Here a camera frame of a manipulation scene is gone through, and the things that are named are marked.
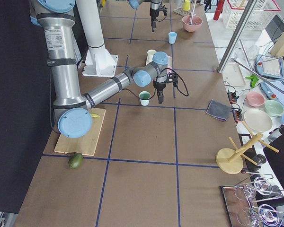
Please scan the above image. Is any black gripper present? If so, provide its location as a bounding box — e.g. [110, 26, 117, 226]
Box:
[150, 8, 168, 32]
[153, 73, 178, 104]

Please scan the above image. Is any cream plastic cup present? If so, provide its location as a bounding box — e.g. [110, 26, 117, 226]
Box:
[146, 49, 157, 64]

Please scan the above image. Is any cream rabbit serving tray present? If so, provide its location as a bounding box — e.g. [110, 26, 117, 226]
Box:
[146, 55, 173, 69]

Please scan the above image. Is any spare cream tray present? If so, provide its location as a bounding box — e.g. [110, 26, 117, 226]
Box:
[222, 62, 246, 87]

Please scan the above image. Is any black tray with glasses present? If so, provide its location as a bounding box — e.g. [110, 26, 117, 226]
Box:
[221, 176, 284, 227]

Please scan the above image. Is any green plastic cup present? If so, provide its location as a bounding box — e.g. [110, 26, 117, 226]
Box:
[139, 91, 151, 106]

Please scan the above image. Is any blue plastic cup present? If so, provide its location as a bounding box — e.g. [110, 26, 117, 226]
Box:
[168, 32, 177, 44]

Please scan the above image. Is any yellow cup in background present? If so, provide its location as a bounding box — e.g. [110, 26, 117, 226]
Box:
[182, 0, 191, 12]

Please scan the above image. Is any pink bowl with ice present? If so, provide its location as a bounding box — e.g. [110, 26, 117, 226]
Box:
[182, 15, 203, 32]

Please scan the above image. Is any grey folded cloth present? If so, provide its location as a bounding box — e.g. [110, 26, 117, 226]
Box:
[206, 99, 231, 122]

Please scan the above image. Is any yellow plastic knife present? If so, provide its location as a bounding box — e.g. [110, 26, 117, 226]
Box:
[90, 113, 100, 118]

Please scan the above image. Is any red bottle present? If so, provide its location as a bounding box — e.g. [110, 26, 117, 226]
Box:
[213, 0, 225, 20]

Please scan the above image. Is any white plastic basket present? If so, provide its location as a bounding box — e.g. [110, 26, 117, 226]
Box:
[221, 0, 282, 31]

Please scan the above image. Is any wooden cutting board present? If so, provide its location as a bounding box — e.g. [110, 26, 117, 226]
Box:
[54, 108, 106, 156]

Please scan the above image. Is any pink bowl on side table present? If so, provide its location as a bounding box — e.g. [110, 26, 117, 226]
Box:
[246, 91, 265, 107]

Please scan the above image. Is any wooden cup tree stand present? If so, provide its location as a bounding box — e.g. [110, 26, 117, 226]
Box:
[216, 121, 279, 174]

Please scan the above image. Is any cream plate on side table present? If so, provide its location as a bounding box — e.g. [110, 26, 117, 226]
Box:
[243, 109, 273, 132]

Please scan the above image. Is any green avocado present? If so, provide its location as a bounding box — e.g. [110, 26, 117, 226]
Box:
[68, 153, 83, 169]

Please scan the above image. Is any blue teach pendant tablet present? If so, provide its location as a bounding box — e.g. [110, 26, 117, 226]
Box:
[255, 54, 284, 79]

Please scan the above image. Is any green bowl on side table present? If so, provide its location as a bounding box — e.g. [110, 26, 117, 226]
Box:
[264, 100, 284, 117]

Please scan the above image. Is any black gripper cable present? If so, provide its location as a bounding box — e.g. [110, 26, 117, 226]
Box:
[122, 68, 189, 100]

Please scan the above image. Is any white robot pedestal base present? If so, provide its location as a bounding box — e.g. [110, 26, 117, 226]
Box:
[76, 0, 118, 77]

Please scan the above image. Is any aluminium frame post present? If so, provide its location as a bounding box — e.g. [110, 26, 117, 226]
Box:
[217, 0, 264, 73]

